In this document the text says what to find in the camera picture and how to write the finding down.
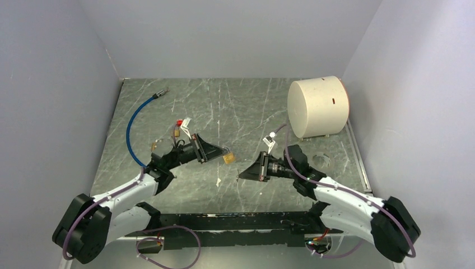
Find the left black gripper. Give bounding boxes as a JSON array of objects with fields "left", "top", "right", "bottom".
[{"left": 166, "top": 133, "right": 227, "bottom": 170}]

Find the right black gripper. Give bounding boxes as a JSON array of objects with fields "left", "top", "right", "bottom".
[{"left": 239, "top": 151, "right": 297, "bottom": 182}]

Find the small brass padlock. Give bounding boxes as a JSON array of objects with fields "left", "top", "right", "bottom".
[{"left": 222, "top": 152, "right": 236, "bottom": 165}]

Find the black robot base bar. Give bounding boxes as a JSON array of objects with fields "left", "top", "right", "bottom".
[{"left": 128, "top": 211, "right": 342, "bottom": 250}]

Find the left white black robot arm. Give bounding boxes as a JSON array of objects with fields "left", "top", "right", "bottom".
[{"left": 52, "top": 134, "right": 230, "bottom": 264}]

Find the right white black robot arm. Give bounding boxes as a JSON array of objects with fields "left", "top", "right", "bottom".
[{"left": 238, "top": 145, "right": 421, "bottom": 263}]

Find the cream cylindrical container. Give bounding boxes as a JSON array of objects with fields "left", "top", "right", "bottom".
[{"left": 287, "top": 76, "right": 350, "bottom": 138}]

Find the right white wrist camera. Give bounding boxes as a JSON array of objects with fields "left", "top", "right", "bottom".
[{"left": 262, "top": 132, "right": 277, "bottom": 155}]

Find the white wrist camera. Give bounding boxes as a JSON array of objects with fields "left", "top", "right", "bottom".
[
  {"left": 262, "top": 132, "right": 277, "bottom": 155},
  {"left": 176, "top": 117, "right": 192, "bottom": 139}
]

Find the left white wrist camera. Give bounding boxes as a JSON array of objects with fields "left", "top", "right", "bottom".
[{"left": 176, "top": 117, "right": 192, "bottom": 139}]

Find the clear tape ring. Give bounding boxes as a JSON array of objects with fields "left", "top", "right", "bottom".
[{"left": 312, "top": 152, "right": 332, "bottom": 169}]

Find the blue cable with connectors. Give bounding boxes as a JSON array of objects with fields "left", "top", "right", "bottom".
[{"left": 125, "top": 87, "right": 167, "bottom": 170}]

